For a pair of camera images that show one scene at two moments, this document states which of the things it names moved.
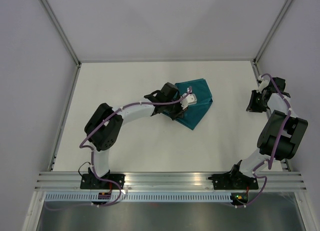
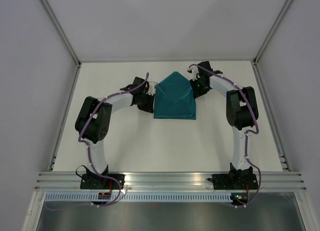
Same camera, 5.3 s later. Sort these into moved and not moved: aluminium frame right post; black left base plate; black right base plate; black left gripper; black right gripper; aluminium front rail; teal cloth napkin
Moved: black right gripper; black left gripper; teal cloth napkin
Not moved: black left base plate; black right base plate; aluminium front rail; aluminium frame right post
